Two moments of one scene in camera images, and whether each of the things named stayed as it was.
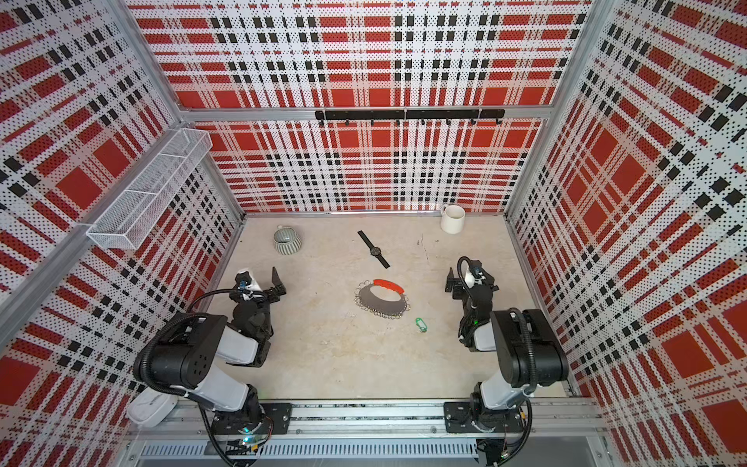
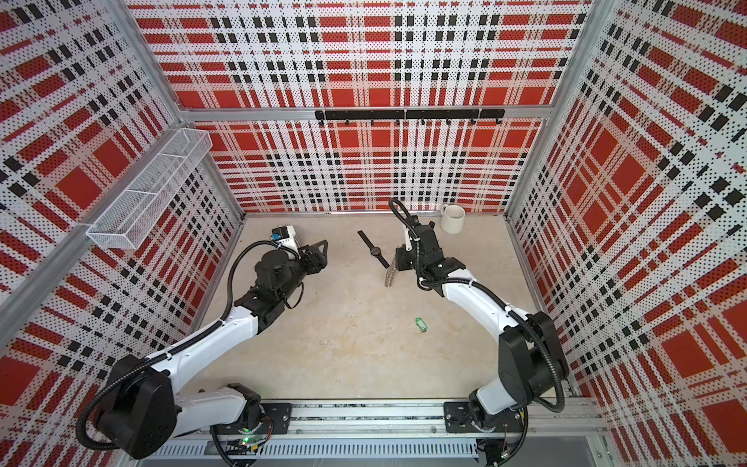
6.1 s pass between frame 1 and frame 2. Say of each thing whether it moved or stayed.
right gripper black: moved
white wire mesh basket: stayed
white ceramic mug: stayed
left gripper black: moved
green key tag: stayed
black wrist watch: stayed
